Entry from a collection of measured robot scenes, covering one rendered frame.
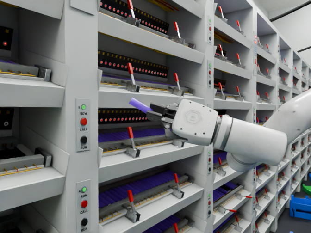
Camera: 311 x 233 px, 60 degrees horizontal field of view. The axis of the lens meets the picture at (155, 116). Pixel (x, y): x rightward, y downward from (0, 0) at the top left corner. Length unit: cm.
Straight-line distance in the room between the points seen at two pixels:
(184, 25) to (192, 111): 68
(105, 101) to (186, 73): 60
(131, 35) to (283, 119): 48
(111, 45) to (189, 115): 48
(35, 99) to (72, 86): 9
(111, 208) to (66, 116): 35
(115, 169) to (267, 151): 39
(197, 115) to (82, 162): 30
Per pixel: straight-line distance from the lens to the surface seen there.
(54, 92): 61
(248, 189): 191
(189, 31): 126
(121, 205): 89
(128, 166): 79
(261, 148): 66
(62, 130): 64
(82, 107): 65
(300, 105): 76
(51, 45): 68
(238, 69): 160
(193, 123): 65
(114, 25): 77
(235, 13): 198
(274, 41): 259
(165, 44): 95
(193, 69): 122
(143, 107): 68
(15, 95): 57
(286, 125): 77
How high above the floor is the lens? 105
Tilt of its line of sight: 1 degrees down
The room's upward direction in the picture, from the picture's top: straight up
